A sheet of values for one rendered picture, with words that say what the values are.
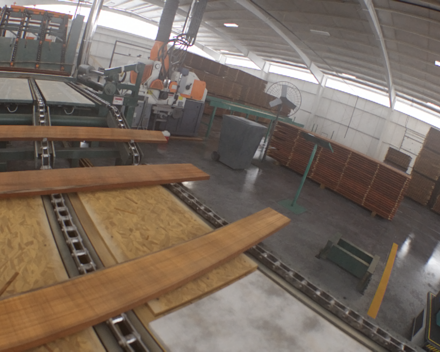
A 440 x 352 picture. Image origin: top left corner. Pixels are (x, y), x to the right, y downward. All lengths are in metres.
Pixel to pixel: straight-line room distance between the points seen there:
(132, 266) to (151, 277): 0.07
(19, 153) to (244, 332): 1.54
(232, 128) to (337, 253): 3.08
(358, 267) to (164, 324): 2.46
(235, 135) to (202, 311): 4.28
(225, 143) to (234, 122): 0.47
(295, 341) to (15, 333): 0.70
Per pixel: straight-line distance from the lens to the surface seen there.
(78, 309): 0.64
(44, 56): 6.25
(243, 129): 4.69
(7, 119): 2.02
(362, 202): 5.87
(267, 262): 1.01
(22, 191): 1.11
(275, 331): 0.78
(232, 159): 4.89
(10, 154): 1.73
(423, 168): 11.23
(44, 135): 1.65
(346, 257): 2.90
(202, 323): 0.71
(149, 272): 0.74
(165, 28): 6.15
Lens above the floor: 1.39
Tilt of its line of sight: 19 degrees down
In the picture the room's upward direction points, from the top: 17 degrees clockwise
